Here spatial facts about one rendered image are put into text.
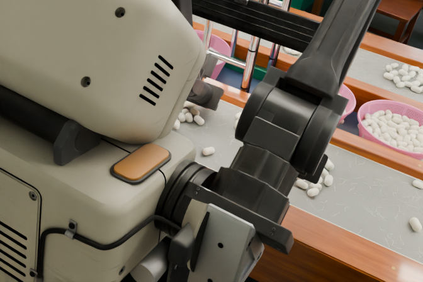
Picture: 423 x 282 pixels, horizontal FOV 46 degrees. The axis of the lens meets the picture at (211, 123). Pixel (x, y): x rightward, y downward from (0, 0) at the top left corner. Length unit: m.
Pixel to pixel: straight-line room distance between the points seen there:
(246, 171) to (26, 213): 0.23
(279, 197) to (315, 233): 0.63
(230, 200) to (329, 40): 0.24
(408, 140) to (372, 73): 0.39
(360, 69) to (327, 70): 1.30
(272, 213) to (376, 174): 0.91
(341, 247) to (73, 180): 0.76
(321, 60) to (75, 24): 0.28
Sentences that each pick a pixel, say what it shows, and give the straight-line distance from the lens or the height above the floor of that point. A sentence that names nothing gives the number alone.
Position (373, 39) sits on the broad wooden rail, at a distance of 2.11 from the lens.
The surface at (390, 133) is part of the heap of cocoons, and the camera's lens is 1.60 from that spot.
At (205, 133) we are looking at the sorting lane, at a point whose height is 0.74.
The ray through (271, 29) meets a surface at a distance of 1.23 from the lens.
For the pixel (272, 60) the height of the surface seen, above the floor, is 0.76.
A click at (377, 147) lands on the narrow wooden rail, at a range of 1.47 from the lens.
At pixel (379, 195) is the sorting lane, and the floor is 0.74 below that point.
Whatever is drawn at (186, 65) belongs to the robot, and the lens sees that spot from 0.54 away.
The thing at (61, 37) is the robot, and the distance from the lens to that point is 0.50.
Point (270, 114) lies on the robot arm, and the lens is 0.56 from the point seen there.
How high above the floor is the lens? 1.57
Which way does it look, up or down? 36 degrees down
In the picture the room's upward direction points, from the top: 10 degrees clockwise
